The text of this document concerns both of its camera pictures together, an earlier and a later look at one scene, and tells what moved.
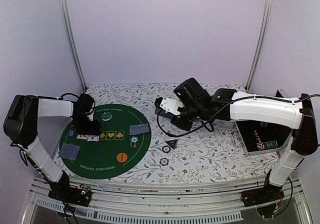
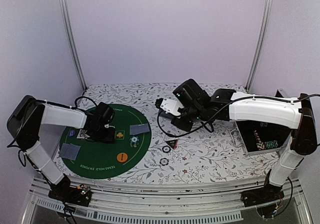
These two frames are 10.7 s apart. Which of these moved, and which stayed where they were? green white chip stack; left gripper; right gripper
Moved: left gripper
Stayed: green white chip stack; right gripper
